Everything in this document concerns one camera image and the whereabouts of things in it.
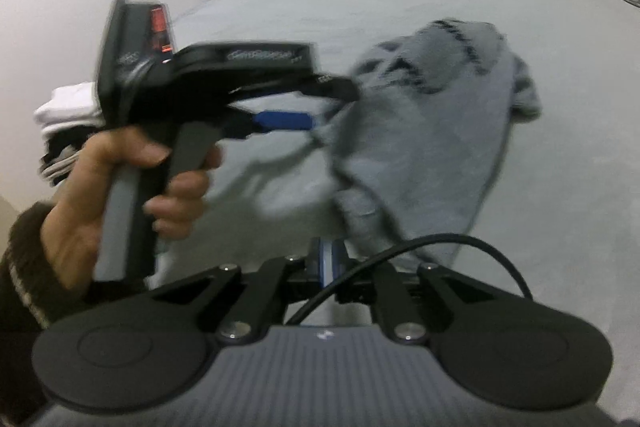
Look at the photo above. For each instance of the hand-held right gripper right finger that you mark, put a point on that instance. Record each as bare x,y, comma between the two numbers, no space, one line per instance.
340,263

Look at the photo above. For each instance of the person's left hand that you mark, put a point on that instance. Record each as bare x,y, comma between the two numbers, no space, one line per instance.
70,217

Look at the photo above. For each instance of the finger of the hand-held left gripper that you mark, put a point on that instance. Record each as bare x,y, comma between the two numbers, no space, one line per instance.
330,88
282,119

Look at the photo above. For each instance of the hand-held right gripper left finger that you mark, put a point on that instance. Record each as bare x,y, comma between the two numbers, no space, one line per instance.
321,263

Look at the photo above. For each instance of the white folded clothes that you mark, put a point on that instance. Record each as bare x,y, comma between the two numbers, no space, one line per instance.
67,104

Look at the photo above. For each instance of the grey knit sweater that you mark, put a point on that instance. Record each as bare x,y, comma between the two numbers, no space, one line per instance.
425,147

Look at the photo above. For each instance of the dark striped folded clothes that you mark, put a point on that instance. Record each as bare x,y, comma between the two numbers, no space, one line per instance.
62,162

